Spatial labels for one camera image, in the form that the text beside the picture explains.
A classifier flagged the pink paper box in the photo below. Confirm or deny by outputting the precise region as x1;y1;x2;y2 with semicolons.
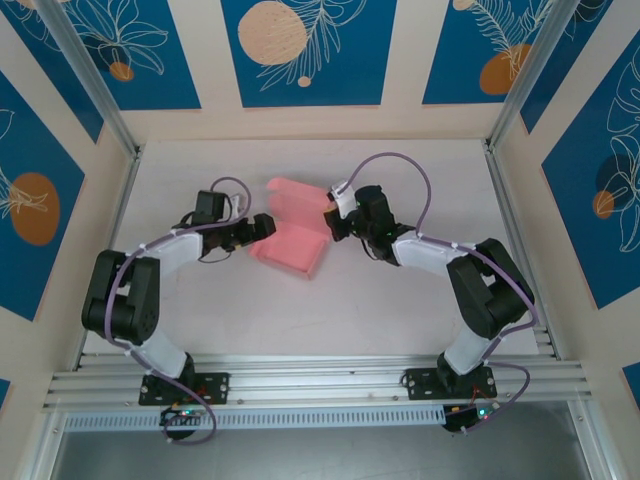
248;175;332;282

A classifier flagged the blue poster large peach circle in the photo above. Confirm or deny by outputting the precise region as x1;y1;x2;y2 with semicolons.
221;0;399;109

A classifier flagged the blue poster white flower outline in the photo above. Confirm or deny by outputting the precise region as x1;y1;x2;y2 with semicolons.
49;0;203;112

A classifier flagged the blue poster fern orange circle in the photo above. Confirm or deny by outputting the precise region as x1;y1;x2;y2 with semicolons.
422;0;617;106

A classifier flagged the blue poster dark circle flower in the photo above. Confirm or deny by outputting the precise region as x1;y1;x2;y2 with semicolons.
541;47;640;311

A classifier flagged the blue poster orange circle flower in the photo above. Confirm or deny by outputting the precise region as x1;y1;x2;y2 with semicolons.
0;69;86;322

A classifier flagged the grey metal panel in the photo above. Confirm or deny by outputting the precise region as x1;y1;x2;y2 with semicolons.
49;399;589;480

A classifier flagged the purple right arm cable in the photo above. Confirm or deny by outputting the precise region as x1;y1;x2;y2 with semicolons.
347;152;539;436

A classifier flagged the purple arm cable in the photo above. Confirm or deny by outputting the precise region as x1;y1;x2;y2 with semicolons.
347;152;539;436
107;177;251;446

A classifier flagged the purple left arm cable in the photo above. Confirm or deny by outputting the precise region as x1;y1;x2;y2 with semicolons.
107;177;251;446

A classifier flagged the aluminium side rail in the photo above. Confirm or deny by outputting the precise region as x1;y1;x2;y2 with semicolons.
72;147;144;372
482;139;559;360

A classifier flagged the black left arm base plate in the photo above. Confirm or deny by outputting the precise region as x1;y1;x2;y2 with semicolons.
138;372;231;407

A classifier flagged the aluminium front rail frame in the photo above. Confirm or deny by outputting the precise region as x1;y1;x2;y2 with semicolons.
42;353;597;414

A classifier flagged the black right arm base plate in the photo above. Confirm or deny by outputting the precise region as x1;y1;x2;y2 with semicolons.
402;367;497;401

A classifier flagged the white slotted cable duct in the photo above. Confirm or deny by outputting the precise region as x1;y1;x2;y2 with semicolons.
63;403;447;432

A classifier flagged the aluminium corner post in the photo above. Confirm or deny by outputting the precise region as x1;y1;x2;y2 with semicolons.
485;0;586;151
35;0;144;157

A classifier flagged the short aluminium frame rail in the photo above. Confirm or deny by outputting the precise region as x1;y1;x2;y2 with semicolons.
19;409;69;480
567;399;619;480

